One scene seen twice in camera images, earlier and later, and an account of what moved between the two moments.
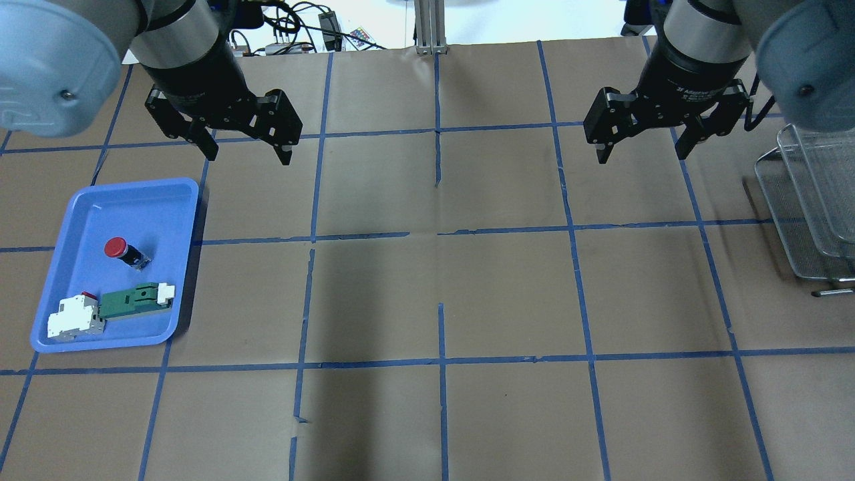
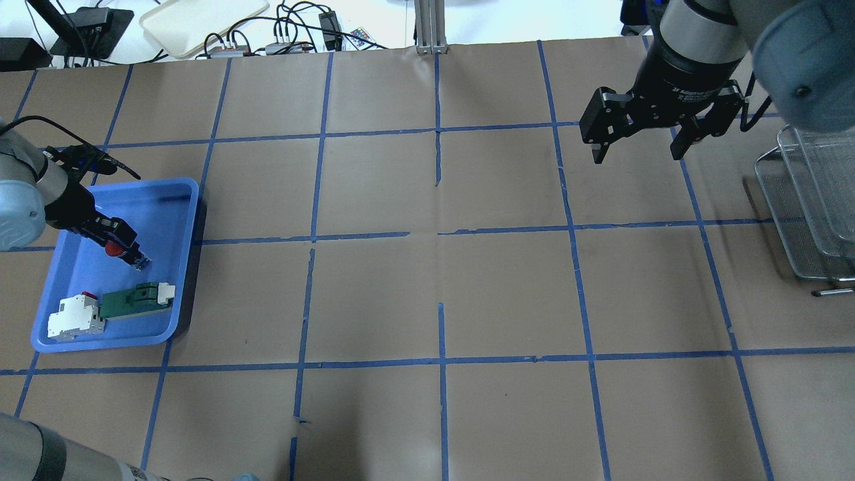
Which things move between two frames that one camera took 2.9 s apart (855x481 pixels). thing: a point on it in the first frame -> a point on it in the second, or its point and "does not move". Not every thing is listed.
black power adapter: x=328 y=21 does not move
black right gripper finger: x=612 y=115 does not move
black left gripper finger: x=176 y=125 -> x=98 y=238
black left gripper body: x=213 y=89 -> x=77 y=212
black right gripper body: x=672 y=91 does not move
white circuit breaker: x=76 y=317 does not move
